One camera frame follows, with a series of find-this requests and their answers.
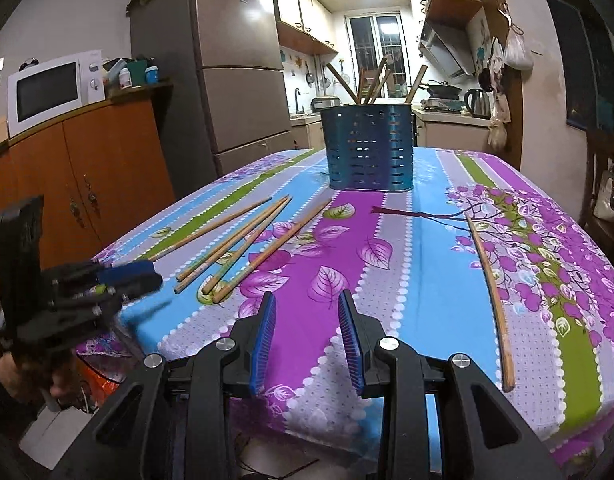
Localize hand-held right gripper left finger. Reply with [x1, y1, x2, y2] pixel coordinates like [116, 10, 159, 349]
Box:
[52, 291, 278, 480]

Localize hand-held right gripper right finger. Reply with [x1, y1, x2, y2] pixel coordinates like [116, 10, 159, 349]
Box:
[337, 289, 562, 480]

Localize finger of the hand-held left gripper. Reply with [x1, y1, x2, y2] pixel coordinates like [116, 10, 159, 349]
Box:
[94, 259, 164, 288]
[102, 282, 160, 306]

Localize bunch of wooden chopsticks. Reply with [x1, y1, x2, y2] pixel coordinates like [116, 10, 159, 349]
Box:
[148, 62, 516, 393]

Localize blue metal utensil holder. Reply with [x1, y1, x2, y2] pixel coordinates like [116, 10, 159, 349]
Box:
[320, 102, 416, 193]

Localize person's left hand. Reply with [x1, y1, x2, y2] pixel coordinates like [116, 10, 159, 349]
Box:
[0, 347, 80, 406]

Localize floral striped tablecloth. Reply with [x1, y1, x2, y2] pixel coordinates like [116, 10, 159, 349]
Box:
[89, 147, 614, 468]

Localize orange plastic bag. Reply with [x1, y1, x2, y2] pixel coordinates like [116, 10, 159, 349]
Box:
[76, 355, 130, 413]

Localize orange wooden cabinet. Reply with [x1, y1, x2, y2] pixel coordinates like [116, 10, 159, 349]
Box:
[0, 80, 176, 311]

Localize white microwave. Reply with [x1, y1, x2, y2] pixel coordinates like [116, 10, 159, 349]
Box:
[7, 50, 106, 138]

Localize grey refrigerator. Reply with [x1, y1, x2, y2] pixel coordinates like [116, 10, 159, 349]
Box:
[129, 0, 295, 178]

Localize green container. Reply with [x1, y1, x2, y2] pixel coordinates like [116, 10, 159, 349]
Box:
[126, 59, 148, 88]

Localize pale teal box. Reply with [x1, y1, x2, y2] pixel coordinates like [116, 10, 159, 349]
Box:
[104, 57, 130, 81]

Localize gas stove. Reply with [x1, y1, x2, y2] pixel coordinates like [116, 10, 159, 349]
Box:
[421, 97, 465, 111]

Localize hanging cloth bags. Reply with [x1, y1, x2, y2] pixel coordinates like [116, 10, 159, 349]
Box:
[487, 35, 512, 153]

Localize steel electric kettle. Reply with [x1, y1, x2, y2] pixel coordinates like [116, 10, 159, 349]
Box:
[464, 88, 492, 120]

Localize black wok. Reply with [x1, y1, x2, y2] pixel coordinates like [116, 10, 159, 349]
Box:
[424, 80, 462, 98]

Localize barred kitchen window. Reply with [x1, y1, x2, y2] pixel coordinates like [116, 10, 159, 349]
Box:
[344, 10, 410, 98]

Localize steel range hood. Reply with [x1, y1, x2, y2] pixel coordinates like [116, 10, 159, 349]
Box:
[418, 20, 478, 81]

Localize dark wooden chair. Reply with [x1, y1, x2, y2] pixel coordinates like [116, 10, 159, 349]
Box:
[584, 130, 614, 226]

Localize white hanging plastic bag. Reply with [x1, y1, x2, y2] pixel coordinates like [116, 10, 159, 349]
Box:
[503, 22, 535, 71]

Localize dark room window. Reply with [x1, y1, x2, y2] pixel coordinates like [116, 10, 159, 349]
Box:
[542, 0, 614, 133]

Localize cream wall cabinets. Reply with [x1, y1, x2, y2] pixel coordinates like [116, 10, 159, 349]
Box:
[273, 0, 340, 56]

